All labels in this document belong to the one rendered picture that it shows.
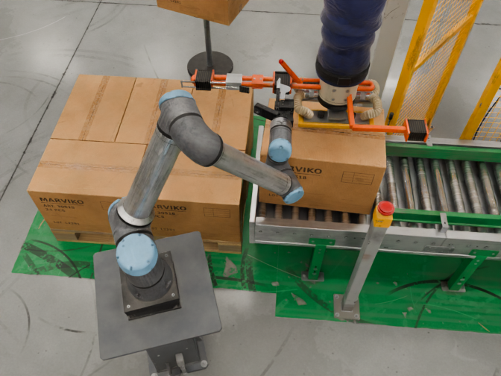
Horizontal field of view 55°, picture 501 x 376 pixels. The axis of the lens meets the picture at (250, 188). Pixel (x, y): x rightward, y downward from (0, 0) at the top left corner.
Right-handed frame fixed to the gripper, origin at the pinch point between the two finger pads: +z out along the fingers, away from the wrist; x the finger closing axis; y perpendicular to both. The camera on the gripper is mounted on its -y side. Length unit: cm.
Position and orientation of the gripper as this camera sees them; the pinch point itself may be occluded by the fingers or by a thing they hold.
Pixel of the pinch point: (276, 91)
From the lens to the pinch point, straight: 213.9
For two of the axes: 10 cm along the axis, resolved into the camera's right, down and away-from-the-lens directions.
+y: 10.0, 0.5, -0.4
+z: 0.6, -8.0, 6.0
